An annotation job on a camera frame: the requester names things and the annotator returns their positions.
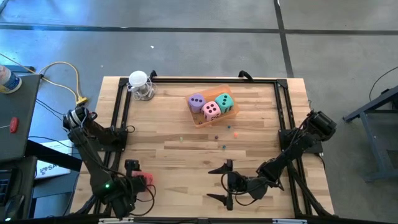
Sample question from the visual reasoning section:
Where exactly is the blue-grey metal table frame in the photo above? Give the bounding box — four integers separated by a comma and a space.
343, 85, 398, 184

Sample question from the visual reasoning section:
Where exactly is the white printed box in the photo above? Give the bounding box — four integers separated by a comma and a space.
34, 139, 74, 180

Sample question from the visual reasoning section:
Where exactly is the black aluminium table frame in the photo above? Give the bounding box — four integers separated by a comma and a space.
70, 77, 335, 218

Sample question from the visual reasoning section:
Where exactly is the orange translucent plastic bin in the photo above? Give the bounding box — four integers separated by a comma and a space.
185, 83, 241, 129

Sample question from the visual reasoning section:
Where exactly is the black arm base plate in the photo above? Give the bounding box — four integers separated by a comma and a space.
83, 126, 129, 153
278, 128, 325, 156

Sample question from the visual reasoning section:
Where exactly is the large purple foam die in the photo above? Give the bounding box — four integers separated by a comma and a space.
187, 93, 206, 114

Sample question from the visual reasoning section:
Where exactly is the grey side desk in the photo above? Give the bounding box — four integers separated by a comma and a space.
0, 73, 42, 163

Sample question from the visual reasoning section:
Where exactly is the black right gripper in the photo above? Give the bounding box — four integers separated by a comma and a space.
206, 159, 268, 212

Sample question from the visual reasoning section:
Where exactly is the clear jar white lid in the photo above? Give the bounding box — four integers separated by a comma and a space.
128, 70, 156, 101

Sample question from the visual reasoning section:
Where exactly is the white and blue canister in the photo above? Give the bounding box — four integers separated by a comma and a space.
0, 64, 23, 95

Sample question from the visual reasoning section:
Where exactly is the large teal foam die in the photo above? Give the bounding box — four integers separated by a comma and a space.
215, 93, 235, 114

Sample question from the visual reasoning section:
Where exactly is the large pink foam die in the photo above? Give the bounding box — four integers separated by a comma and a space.
201, 101, 222, 122

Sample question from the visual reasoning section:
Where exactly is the large red foam die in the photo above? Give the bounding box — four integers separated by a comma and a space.
132, 170, 155, 188

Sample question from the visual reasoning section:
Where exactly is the red emergency button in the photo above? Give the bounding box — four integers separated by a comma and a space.
9, 116, 19, 134

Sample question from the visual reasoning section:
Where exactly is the yellow cable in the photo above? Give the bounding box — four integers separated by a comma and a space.
0, 52, 90, 105

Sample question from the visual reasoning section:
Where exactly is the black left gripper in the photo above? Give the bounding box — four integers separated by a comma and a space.
113, 159, 147, 218

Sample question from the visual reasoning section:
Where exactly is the black electronics box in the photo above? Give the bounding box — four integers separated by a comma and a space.
0, 155, 39, 222

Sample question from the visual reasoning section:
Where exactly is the white lamp cable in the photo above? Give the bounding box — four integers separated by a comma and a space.
126, 77, 158, 101

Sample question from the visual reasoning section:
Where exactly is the black floor cable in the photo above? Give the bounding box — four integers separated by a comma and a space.
369, 65, 398, 102

